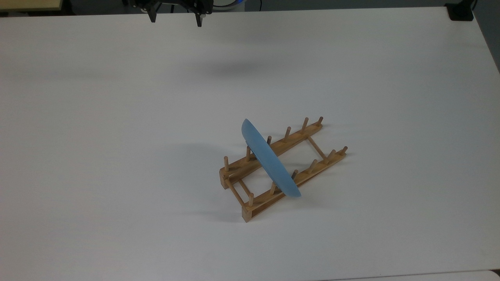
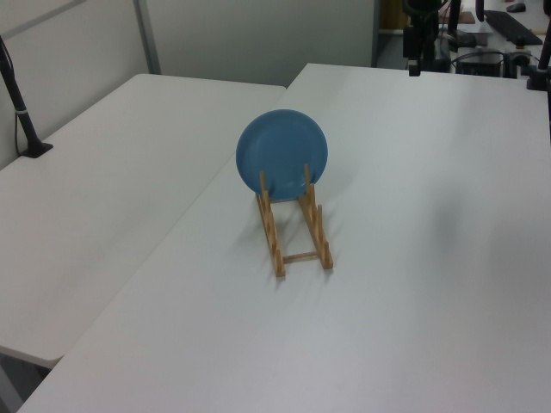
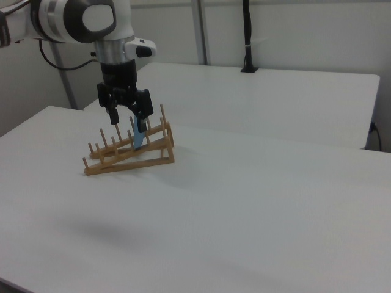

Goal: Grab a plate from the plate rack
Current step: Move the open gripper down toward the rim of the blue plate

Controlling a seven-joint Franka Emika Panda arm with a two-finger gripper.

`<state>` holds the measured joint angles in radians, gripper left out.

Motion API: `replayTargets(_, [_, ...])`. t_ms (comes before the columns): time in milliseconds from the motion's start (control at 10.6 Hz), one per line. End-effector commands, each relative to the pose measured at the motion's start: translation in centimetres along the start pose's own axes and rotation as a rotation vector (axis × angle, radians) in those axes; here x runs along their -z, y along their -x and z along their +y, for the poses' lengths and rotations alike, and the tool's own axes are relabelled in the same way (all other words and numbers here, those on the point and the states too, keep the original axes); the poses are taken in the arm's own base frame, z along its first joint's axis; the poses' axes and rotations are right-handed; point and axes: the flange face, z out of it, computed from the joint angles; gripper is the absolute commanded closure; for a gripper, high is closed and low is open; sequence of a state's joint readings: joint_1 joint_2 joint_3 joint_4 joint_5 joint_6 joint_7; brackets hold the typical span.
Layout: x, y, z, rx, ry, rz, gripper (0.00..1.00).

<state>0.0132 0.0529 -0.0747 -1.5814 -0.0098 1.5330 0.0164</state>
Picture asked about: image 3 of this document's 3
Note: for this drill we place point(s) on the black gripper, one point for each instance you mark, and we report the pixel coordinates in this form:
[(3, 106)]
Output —
[(119, 82)]

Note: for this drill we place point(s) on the blue plate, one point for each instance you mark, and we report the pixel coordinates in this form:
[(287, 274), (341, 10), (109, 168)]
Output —
[(138, 135)]

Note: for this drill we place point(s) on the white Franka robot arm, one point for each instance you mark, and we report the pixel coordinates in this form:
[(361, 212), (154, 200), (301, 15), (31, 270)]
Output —
[(76, 18)]

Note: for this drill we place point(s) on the wooden plate rack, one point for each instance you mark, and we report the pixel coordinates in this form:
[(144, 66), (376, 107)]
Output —
[(131, 152)]

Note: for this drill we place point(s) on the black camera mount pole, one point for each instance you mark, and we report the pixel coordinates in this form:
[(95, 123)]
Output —
[(248, 36)]

